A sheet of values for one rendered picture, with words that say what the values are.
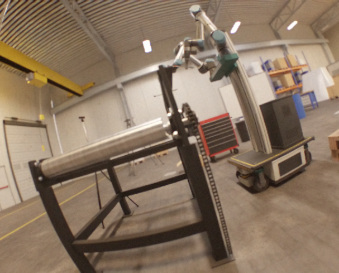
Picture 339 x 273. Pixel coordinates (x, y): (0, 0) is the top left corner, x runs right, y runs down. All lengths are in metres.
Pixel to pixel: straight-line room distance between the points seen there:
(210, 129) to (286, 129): 2.04
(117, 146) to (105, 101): 11.95
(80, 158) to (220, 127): 3.07
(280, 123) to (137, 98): 10.95
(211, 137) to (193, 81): 9.04
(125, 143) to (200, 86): 11.54
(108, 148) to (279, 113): 1.57
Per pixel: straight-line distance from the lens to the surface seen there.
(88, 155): 0.87
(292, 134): 1.90
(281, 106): 1.83
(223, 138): 3.59
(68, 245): 1.25
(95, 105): 13.04
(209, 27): 1.70
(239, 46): 14.00
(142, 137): 0.77
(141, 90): 12.13
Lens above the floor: 0.80
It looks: 1 degrees up
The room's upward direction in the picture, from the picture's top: 18 degrees counter-clockwise
